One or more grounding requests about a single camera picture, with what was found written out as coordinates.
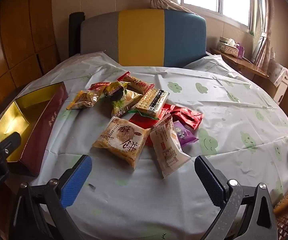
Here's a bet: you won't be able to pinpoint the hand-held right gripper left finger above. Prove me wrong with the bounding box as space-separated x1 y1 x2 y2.
8 154 93 240

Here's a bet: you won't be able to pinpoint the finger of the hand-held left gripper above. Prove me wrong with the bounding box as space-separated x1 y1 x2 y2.
0 132 22 172

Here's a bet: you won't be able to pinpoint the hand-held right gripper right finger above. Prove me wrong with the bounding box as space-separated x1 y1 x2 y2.
194 155 278 240

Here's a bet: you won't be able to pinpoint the maroon box gold inside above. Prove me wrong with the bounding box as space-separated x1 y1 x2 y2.
0 81 69 177

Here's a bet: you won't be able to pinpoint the white snack packet red label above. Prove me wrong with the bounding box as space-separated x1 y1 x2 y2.
149 115 192 179

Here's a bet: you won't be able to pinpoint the purple snack packet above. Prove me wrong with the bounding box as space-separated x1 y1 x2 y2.
173 121 199 148

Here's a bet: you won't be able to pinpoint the orange sesame cake packet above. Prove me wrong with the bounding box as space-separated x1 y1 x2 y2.
92 116 151 168

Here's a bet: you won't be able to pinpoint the red foil snack packet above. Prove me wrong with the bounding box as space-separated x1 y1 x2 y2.
170 106 204 130
159 103 175 120

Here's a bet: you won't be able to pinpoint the yellow clear seed packet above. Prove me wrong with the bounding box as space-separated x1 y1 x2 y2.
66 89 107 110

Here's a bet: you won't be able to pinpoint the long red packet gold print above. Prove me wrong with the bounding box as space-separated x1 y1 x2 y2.
129 112 160 147

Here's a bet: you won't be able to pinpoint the gold green snack packet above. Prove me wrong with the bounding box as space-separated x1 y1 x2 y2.
111 90 144 117

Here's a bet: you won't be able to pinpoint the dark gold snack packet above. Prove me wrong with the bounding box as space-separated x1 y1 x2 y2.
104 81 131 103

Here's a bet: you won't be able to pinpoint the clear cracker packet green ends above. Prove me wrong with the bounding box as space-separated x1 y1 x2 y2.
134 88 170 120

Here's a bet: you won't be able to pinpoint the red gold snack packet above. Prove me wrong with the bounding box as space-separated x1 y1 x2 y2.
88 82 112 92

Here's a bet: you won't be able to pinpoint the long brown biscuit packet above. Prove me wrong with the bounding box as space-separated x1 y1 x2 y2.
120 71 155 94

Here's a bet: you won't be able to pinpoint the white tablecloth green clouds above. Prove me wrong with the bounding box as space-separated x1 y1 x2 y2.
18 51 288 240

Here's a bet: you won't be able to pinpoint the wooden wardrobe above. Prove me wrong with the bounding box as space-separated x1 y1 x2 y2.
0 0 59 100

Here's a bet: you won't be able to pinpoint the wooden side table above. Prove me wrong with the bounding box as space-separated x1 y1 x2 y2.
210 47 277 98

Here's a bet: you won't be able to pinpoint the white patterned bag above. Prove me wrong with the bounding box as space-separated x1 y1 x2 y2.
267 59 284 84

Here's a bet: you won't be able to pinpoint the patterned tissue box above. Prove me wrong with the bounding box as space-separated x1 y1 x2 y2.
220 39 240 55

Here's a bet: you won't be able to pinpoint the grey yellow blue upholstered backrest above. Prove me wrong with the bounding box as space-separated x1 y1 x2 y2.
80 9 207 68

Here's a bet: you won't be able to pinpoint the floral beige curtain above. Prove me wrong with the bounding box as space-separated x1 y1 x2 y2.
250 0 277 68

